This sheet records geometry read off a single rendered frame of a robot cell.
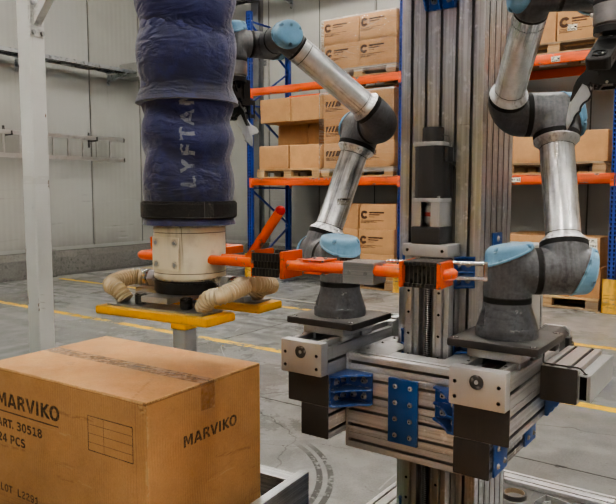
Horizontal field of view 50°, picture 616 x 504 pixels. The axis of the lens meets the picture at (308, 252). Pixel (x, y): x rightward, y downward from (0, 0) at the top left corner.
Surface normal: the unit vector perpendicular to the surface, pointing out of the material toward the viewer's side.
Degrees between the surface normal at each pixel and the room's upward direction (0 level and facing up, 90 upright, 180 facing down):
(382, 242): 89
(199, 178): 79
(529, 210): 90
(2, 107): 90
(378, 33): 90
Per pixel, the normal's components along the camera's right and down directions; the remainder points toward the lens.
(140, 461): -0.54, 0.07
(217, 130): 0.67, -0.25
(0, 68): 0.81, 0.05
